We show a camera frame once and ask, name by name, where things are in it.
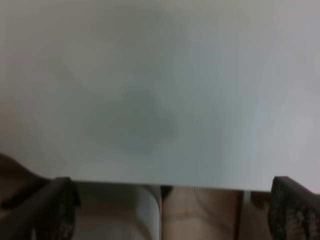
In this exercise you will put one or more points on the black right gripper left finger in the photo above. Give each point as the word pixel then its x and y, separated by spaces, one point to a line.
pixel 42 210

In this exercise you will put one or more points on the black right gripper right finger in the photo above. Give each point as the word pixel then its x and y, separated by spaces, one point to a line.
pixel 294 211

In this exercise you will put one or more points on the white table leg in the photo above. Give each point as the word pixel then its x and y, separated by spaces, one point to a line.
pixel 142 208

